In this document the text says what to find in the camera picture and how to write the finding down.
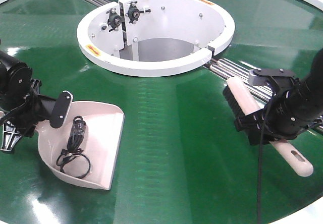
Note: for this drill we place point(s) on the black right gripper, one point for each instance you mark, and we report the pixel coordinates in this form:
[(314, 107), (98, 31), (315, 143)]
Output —
[(295, 107)]

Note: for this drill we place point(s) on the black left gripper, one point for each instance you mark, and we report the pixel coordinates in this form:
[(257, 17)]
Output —
[(21, 121)]

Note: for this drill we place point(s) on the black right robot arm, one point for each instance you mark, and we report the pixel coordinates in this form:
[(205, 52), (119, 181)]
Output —
[(294, 107)]

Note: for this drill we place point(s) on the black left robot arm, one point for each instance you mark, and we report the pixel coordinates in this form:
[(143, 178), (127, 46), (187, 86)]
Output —
[(16, 79)]

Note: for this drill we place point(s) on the right black bearing unit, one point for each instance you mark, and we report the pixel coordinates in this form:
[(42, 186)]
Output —
[(134, 13)]

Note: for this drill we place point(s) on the beige plastic dustpan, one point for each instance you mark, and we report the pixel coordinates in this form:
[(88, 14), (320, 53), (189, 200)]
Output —
[(95, 168)]

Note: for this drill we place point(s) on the beige hand broom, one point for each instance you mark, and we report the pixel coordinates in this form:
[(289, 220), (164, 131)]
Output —
[(289, 153)]

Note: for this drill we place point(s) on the left black bearing unit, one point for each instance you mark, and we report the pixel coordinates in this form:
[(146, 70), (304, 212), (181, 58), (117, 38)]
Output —
[(114, 21)]

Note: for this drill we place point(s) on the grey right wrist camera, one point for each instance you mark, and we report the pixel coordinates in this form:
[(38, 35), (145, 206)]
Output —
[(258, 76)]

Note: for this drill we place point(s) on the white inner ring guard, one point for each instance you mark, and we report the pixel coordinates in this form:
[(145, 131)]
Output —
[(176, 37)]

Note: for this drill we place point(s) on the black bearing unit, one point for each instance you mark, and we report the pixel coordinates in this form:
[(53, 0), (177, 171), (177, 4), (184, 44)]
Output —
[(134, 13), (114, 21)]

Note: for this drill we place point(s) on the green circular conveyor belt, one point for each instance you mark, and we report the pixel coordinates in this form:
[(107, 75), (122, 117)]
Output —
[(180, 158)]

